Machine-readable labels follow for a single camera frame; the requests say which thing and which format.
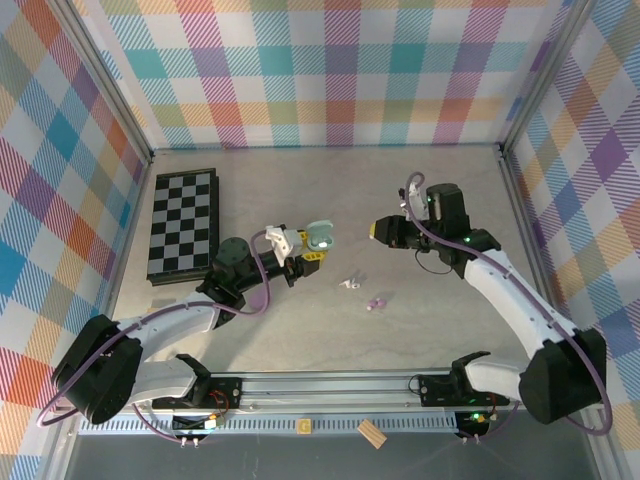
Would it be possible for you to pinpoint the mint green earbud case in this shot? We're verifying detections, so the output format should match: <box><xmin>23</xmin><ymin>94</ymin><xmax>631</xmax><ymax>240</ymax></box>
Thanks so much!
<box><xmin>303</xmin><ymin>220</ymin><xmax>335</xmax><ymax>252</ymax></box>

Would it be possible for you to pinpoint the black and white chessboard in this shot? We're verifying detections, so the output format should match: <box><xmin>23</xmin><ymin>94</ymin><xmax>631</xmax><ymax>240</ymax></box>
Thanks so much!
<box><xmin>146</xmin><ymin>168</ymin><xmax>221</xmax><ymax>287</ymax></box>

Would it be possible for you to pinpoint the black controller board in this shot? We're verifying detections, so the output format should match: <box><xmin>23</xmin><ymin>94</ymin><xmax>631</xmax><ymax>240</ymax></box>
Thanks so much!
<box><xmin>453</xmin><ymin>410</ymin><xmax>492</xmax><ymax>440</ymax></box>
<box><xmin>171</xmin><ymin>414</ymin><xmax>225</xmax><ymax>441</ymax></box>

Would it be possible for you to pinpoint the wooden block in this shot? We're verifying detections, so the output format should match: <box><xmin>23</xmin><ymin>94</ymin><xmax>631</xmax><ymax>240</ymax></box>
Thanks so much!
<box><xmin>357</xmin><ymin>418</ymin><xmax>389</xmax><ymax>448</ymax></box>

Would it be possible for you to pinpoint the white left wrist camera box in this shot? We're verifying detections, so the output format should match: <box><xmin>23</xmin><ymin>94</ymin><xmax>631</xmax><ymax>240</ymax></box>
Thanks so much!
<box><xmin>263</xmin><ymin>224</ymin><xmax>297</xmax><ymax>265</ymax></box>

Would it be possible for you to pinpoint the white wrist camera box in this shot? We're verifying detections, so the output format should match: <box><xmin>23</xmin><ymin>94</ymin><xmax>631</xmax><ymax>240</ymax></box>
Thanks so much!
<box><xmin>263</xmin><ymin>224</ymin><xmax>297</xmax><ymax>265</ymax></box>
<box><xmin>397</xmin><ymin>172</ymin><xmax>429</xmax><ymax>224</ymax></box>

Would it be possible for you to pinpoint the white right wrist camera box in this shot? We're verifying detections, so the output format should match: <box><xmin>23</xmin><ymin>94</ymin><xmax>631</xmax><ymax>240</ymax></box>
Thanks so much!
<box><xmin>397</xmin><ymin>172</ymin><xmax>429</xmax><ymax>224</ymax></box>

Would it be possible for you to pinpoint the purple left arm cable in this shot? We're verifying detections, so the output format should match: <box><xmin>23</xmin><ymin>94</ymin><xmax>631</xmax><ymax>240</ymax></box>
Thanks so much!
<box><xmin>38</xmin><ymin>230</ymin><xmax>274</xmax><ymax>444</ymax></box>

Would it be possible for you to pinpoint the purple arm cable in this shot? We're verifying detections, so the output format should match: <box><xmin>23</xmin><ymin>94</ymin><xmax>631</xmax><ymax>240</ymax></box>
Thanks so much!
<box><xmin>405</xmin><ymin>171</ymin><xmax>615</xmax><ymax>445</ymax></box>
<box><xmin>38</xmin><ymin>230</ymin><xmax>274</xmax><ymax>444</ymax></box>

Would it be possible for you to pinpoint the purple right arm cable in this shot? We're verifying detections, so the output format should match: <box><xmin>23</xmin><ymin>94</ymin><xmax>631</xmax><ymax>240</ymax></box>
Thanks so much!
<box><xmin>405</xmin><ymin>171</ymin><xmax>615</xmax><ymax>445</ymax></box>

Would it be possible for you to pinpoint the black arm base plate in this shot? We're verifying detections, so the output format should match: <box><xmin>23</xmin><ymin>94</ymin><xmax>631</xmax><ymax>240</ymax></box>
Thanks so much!
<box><xmin>174</xmin><ymin>375</ymin><xmax>244</xmax><ymax>412</ymax></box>
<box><xmin>417</xmin><ymin>372</ymin><xmax>511</xmax><ymax>407</ymax></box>

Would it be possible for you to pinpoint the long aluminium base rail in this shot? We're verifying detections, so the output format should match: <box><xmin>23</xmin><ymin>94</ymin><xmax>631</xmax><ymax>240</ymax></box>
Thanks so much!
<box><xmin>54</xmin><ymin>368</ymin><xmax>609</xmax><ymax>416</ymax></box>

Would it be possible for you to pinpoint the aluminium frame post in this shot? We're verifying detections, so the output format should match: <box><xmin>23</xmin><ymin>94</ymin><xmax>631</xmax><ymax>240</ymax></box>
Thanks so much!
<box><xmin>496</xmin><ymin>0</ymin><xmax>604</xmax><ymax>159</ymax></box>
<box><xmin>53</xmin><ymin>0</ymin><xmax>155</xmax><ymax>166</ymax></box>

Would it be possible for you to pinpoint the slotted grey cable duct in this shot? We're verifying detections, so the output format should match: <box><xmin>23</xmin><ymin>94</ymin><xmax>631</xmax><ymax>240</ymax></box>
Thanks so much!
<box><xmin>78</xmin><ymin>412</ymin><xmax>461</xmax><ymax>436</ymax></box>

